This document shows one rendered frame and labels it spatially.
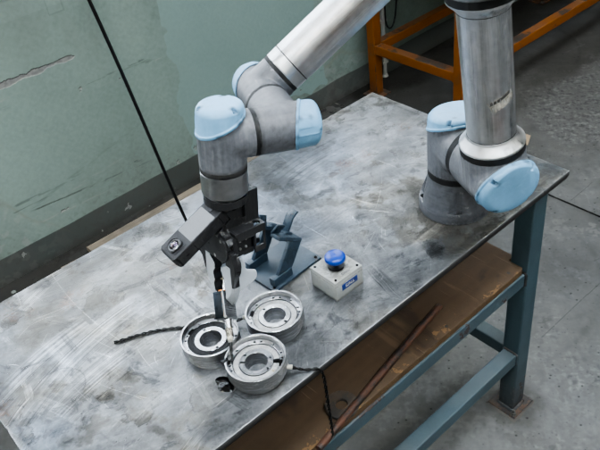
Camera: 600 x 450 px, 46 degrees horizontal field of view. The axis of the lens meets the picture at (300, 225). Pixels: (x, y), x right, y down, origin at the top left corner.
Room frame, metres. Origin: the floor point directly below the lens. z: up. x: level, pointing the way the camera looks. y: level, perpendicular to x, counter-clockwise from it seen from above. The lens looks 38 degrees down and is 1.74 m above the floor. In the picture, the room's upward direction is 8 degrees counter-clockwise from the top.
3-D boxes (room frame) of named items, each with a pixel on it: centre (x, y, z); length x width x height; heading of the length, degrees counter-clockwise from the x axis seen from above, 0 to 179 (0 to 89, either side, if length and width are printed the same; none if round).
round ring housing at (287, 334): (0.91, 0.07, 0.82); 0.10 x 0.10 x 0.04
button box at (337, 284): (1.00, -0.06, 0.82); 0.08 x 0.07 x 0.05; 126
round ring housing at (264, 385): (0.81, 0.11, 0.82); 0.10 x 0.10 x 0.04
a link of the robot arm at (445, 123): (1.19, -0.34, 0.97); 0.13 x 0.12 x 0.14; 14
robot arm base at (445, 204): (1.19, -0.33, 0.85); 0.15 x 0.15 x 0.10
